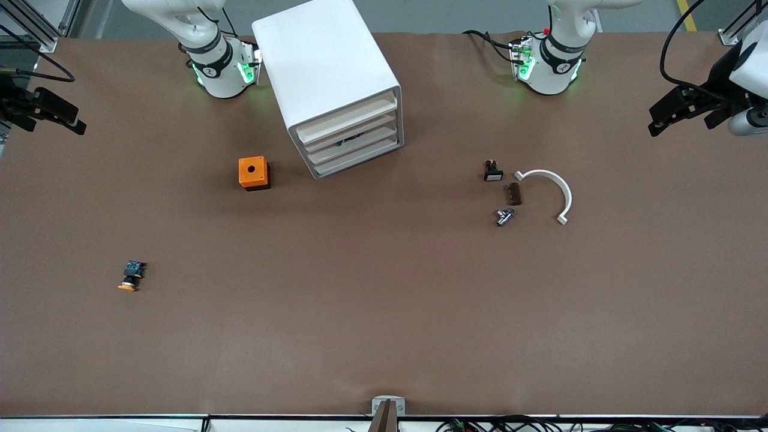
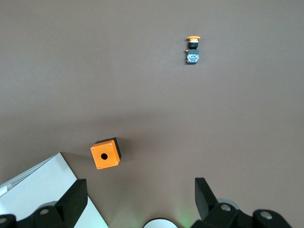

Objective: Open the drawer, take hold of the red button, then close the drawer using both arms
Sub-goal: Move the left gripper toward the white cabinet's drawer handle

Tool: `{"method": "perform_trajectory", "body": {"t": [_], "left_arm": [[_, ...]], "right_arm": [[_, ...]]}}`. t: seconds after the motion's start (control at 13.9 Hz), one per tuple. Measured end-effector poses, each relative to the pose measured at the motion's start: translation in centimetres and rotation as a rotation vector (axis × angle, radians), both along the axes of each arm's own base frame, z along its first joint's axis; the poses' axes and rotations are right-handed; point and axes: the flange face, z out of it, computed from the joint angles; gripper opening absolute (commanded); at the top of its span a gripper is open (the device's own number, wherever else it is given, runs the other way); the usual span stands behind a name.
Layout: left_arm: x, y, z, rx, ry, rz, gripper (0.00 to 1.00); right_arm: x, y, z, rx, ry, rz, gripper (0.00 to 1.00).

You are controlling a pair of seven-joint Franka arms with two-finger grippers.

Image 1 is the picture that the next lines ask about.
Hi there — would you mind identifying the black cable bundle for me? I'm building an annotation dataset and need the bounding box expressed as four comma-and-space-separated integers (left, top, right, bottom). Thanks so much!
435, 415, 768, 432

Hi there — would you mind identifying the white drawer cabinet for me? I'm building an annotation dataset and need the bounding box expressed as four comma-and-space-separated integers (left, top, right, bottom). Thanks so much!
251, 0, 404, 181

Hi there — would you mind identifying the black right base cable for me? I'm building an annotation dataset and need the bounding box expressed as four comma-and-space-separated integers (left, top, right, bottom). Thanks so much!
195, 5, 241, 40

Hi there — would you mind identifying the grey metal clamp bracket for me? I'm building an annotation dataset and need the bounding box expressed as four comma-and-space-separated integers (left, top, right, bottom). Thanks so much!
371, 395, 407, 432

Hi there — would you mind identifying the black left base cable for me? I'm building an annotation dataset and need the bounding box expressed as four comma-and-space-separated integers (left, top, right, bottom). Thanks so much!
461, 29, 518, 65

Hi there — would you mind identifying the black base cable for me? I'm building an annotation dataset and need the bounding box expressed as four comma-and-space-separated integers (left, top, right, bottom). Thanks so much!
195, 5, 241, 40
461, 29, 518, 65

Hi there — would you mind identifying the orange capped push button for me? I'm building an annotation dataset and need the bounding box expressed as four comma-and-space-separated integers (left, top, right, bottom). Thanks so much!
118, 260, 148, 293

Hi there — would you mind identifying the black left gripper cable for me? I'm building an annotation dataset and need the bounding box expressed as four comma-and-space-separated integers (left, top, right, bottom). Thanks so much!
659, 0, 715, 94

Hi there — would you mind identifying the aluminium frame profile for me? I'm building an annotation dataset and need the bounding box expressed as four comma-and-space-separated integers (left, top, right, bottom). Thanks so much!
717, 0, 768, 47
0, 0, 82, 55

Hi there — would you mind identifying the white plastic drawer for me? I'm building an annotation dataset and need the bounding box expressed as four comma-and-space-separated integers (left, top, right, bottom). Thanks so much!
296, 93, 398, 146
303, 115, 399, 164
310, 136, 401, 178

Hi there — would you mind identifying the orange button enclosure box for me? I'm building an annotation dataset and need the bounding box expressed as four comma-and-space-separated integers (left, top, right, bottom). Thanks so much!
238, 155, 271, 191

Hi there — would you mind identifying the white curved plastic bracket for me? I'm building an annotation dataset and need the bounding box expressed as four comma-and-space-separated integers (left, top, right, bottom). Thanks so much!
514, 169, 573, 226

